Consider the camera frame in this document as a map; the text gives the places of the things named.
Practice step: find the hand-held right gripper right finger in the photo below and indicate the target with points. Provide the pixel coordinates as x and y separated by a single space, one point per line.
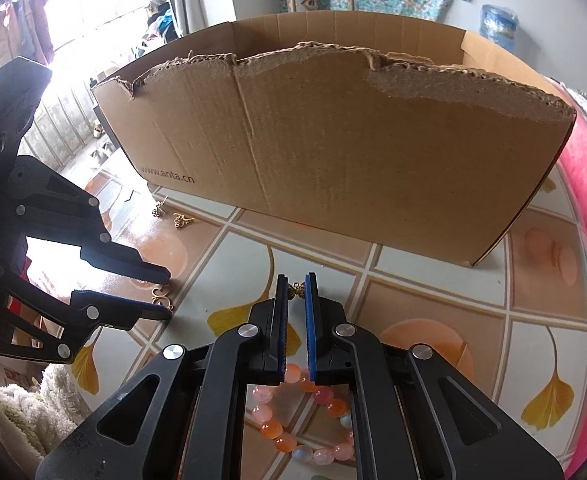
312 325

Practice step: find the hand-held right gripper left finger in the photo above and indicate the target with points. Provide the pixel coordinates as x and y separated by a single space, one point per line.
283 320

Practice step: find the white slipper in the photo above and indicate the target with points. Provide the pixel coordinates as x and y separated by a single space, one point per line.
104 152

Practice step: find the tile-patterned tablecloth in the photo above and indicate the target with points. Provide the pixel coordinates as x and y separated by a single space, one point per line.
423 280

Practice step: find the blue water bottle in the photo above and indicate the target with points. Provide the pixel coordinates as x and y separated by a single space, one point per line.
498 25

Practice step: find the fluffy white garment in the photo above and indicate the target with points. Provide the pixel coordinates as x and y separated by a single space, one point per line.
18 410

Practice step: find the pile of clothes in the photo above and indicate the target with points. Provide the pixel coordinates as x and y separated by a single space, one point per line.
162 22

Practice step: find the small gold bow charm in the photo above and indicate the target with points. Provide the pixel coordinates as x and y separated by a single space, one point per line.
298 291

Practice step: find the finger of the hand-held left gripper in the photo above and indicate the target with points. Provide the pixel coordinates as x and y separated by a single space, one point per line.
108 315
123 260

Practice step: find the brown cardboard box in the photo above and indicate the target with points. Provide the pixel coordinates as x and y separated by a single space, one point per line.
348 160

